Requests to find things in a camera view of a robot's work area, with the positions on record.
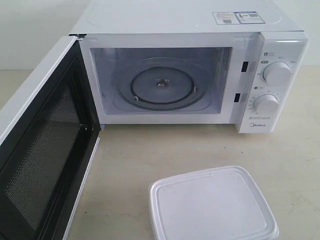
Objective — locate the upper white control knob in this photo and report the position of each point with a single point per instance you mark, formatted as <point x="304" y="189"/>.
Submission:
<point x="276" y="74"/>

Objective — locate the white microwave oven body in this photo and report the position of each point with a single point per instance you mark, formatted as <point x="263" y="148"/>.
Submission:
<point x="116" y="33"/>

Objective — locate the lower white control knob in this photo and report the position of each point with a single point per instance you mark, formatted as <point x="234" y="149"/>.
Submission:
<point x="266" y="104"/>

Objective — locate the white lidded plastic container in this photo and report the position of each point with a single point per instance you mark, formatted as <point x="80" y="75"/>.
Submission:
<point x="222" y="203"/>

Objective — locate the glass turntable plate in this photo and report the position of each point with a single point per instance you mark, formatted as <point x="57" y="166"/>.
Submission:
<point x="162" y="83"/>

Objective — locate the white microwave door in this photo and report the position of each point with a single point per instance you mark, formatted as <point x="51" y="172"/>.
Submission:
<point x="49" y="133"/>

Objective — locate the warning label sticker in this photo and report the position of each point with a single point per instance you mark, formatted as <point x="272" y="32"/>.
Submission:
<point x="237" y="18"/>

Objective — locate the white control knob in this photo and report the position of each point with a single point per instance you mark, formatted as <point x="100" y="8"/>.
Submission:
<point x="266" y="104"/>
<point x="276" y="74"/>

